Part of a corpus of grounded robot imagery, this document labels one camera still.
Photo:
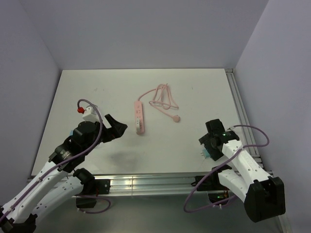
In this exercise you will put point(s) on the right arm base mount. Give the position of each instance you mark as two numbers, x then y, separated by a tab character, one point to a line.
215	191

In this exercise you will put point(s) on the pink power strip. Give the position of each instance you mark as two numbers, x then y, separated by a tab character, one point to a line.
139	118

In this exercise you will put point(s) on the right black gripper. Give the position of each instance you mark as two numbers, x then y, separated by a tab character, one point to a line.
215	154

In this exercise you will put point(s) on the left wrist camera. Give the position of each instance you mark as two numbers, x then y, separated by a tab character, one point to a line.
90	114

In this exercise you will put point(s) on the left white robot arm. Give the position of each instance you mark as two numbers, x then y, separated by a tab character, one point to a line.
59	179

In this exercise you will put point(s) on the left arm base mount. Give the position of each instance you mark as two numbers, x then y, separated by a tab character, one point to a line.
97	187

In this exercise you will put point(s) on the teal plug adapter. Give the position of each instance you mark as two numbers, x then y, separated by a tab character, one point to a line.
205	153

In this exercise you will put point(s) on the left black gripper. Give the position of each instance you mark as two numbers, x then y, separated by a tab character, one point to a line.
116	130

